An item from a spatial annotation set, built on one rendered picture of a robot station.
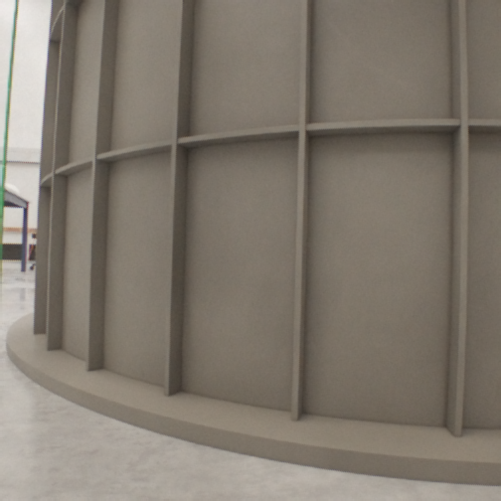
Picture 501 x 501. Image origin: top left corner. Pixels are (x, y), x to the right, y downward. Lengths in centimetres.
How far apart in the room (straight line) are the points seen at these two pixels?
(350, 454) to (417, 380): 14
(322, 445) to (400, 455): 8
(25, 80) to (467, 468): 687
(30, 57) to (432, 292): 686
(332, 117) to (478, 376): 38
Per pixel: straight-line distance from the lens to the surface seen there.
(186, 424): 54
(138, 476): 48
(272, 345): 56
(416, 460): 50
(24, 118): 680
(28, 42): 722
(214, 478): 47
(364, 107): 57
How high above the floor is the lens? 23
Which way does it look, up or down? 1 degrees up
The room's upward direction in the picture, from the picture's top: 2 degrees clockwise
